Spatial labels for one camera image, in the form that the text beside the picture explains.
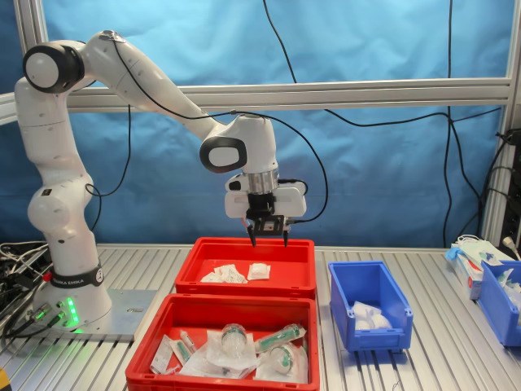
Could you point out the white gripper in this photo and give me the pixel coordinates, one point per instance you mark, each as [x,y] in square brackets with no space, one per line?
[236,205]

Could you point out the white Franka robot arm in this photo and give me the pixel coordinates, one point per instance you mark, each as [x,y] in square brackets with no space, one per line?
[61,212]

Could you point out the white blue mask box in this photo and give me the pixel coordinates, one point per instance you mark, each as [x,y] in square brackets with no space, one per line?
[470,281]

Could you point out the yellow emergency stop box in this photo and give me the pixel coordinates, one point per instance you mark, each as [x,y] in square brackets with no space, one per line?
[3,380]

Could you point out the printed Fuhrmann bandage pack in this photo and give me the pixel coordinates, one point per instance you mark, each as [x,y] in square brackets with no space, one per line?
[228,278]

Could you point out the printed white bandage pack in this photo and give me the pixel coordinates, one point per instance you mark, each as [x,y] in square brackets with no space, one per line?
[209,278]

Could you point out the large green syringe pack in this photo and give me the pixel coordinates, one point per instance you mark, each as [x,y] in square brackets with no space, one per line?
[281,336]

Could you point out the clear pouch green filter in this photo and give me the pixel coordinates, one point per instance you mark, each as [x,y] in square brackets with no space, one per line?
[232,340]

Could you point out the red plastic crate white label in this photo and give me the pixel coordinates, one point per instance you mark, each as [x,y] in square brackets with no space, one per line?
[187,313]

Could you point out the white gauze pack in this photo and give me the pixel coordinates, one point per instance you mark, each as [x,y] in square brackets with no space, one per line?
[364,308]
[362,324]

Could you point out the blue fabric curtain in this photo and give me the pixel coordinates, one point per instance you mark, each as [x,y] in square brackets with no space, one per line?
[366,171]

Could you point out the white syringe pack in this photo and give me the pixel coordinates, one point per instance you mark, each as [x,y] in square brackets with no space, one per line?
[186,338]

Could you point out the flat clear pouch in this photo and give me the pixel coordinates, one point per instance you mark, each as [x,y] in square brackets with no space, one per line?
[211,368]

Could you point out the small green syringe pack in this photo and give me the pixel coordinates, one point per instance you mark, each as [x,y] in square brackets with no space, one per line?
[182,354]

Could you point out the clear pouch black parts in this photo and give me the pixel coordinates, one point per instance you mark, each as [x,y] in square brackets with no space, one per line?
[163,354]

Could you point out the blue plastic bin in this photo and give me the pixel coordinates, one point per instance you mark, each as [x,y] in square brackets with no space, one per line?
[390,340]
[496,309]

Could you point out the blue face mask pile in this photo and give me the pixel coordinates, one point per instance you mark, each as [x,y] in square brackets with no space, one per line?
[476,246]

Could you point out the white power plug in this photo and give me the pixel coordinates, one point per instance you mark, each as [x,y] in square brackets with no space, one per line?
[509,243]

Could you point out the white packets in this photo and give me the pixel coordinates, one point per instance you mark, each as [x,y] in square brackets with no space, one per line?
[509,285]

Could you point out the steel base plate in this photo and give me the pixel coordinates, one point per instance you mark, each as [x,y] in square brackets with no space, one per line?
[130,313]

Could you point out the aluminium profile frame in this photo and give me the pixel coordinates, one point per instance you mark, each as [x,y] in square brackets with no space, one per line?
[366,91]

